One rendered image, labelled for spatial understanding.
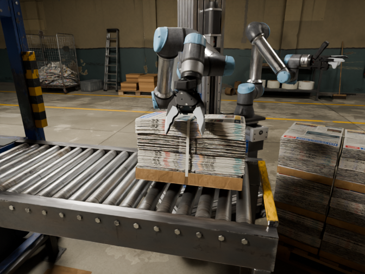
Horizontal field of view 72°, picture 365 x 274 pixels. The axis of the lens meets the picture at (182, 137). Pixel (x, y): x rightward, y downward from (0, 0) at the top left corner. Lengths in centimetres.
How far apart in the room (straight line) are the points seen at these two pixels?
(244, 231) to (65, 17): 933
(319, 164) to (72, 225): 121
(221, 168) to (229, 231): 20
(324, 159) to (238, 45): 667
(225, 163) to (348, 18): 777
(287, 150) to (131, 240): 100
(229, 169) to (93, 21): 859
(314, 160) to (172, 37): 97
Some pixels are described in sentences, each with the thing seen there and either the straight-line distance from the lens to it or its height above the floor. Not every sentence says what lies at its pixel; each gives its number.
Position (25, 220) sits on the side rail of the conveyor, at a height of 73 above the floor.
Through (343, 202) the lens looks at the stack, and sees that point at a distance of 161.
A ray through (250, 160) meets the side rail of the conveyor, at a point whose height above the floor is 80.
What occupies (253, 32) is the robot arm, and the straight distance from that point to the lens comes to 185.
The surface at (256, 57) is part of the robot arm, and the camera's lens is 198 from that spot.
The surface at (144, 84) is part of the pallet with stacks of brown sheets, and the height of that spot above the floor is 33.
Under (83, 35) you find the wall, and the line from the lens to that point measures 937.
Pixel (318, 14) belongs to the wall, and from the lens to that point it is 824.
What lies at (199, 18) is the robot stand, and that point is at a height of 148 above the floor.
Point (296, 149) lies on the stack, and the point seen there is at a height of 77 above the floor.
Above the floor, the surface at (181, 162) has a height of 92.
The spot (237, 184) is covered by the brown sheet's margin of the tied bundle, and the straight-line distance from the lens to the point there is 87.
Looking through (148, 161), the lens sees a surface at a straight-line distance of 91.
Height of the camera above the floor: 129
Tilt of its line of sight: 19 degrees down
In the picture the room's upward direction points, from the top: straight up
